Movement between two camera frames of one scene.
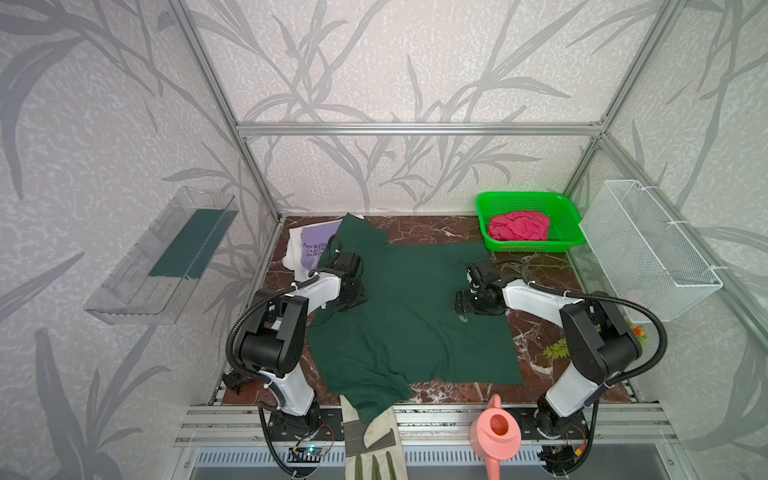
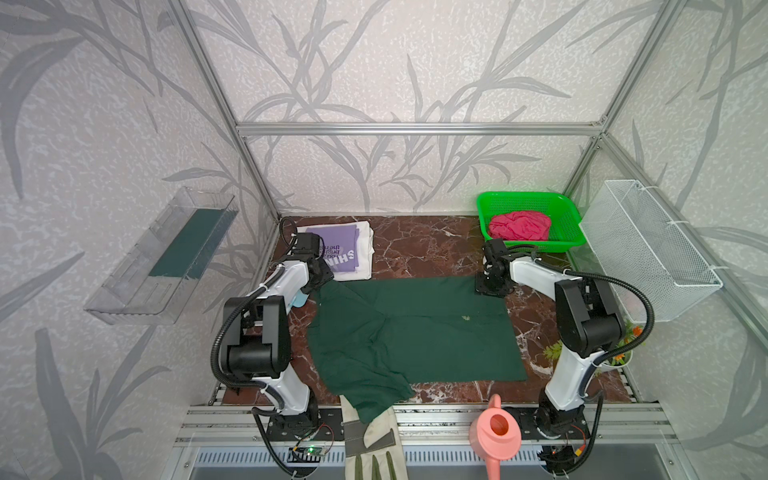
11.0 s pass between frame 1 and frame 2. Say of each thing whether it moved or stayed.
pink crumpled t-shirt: stayed
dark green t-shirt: moved
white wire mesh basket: stayed
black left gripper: moved
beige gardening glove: stayed
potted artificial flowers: stayed
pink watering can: stayed
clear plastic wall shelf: stayed
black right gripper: moved
